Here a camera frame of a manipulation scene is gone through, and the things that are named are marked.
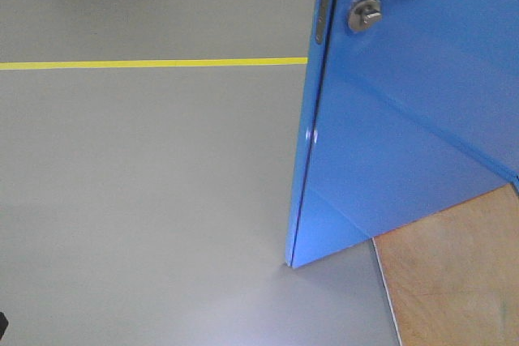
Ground blue door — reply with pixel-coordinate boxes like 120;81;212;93
285;0;518;268

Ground metal door thumb lock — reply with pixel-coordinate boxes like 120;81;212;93
347;0;383;32

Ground right wooden platform board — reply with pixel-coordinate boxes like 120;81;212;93
374;185;518;345

